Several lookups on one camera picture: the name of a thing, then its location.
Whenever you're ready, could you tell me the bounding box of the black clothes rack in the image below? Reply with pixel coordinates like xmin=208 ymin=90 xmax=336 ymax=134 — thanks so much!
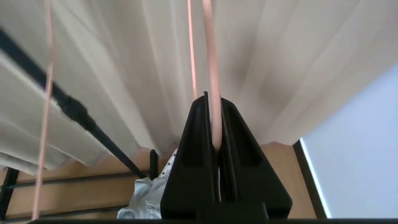
xmin=0 ymin=27 xmax=159 ymax=220

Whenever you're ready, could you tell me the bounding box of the pink clothes hanger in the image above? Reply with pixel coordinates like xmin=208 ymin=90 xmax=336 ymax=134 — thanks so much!
xmin=186 ymin=0 xmax=224 ymax=202
xmin=30 ymin=0 xmax=55 ymax=220

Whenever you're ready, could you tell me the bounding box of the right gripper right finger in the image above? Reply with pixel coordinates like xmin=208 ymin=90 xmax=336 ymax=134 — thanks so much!
xmin=217 ymin=96 xmax=293 ymax=218

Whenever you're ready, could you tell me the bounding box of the pale grey garment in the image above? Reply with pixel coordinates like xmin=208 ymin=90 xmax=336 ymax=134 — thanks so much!
xmin=116 ymin=175 xmax=170 ymax=220

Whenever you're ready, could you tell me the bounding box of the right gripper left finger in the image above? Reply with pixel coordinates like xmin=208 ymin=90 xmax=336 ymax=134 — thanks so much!
xmin=160 ymin=91 xmax=219 ymax=218

